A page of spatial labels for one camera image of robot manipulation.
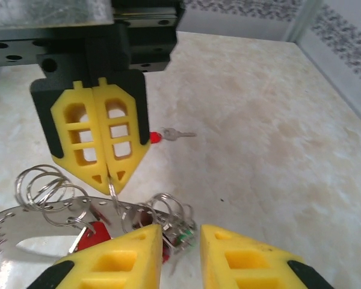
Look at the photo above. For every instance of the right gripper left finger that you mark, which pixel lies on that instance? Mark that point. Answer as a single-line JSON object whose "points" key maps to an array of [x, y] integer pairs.
{"points": [[144, 271]]}

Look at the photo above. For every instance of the key with red white tag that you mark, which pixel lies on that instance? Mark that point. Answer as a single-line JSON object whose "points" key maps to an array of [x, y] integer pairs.
{"points": [[96, 234]]}

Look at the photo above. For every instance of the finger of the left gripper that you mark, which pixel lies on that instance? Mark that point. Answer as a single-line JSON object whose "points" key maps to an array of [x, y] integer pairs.
{"points": [[60, 126], [126, 168]]}

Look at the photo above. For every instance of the metal key organiser with rings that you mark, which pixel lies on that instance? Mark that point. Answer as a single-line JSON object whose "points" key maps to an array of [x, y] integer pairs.
{"points": [[24, 228]]}

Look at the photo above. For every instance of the key with solid red tag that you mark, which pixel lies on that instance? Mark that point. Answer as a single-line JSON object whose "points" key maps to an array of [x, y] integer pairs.
{"points": [[171, 134]]}

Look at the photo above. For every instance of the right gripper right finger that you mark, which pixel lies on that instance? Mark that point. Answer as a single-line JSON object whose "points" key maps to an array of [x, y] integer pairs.
{"points": [[213, 271]]}

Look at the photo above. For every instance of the aluminium frame post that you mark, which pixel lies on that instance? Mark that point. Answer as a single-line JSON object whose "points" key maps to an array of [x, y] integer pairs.
{"points": [[304, 21]]}

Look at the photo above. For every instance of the key with green tag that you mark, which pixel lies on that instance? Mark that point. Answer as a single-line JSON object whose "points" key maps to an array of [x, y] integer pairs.
{"points": [[186, 241]]}

